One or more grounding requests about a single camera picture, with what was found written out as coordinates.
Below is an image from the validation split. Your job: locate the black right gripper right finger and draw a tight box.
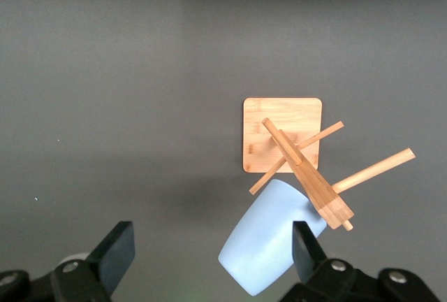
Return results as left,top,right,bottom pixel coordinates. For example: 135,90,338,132
279,220,441,302

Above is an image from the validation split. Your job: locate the light blue cup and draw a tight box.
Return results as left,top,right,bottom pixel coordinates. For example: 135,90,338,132
217,178,328,296

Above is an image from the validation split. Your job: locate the wooden mug tree rack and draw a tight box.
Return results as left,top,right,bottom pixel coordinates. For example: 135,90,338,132
242,97,417,231

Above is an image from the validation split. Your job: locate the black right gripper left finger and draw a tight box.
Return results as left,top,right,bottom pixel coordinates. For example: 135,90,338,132
0,220,135,302

